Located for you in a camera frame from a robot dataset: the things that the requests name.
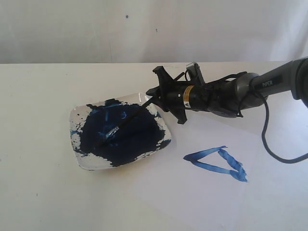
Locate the black paintbrush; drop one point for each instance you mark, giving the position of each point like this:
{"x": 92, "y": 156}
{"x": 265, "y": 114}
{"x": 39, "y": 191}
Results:
{"x": 122, "y": 124}

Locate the white plate with blue paint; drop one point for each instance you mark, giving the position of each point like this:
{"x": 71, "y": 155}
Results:
{"x": 143, "y": 136}

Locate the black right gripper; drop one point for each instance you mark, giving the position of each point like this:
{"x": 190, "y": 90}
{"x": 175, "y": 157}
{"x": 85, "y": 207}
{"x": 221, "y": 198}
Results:
{"x": 176, "y": 97}

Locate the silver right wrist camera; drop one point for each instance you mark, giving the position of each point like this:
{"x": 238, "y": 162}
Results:
{"x": 194, "y": 72}

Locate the white paper sheet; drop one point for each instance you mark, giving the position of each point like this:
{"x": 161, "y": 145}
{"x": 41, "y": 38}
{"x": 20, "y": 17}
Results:
{"x": 274, "y": 198}

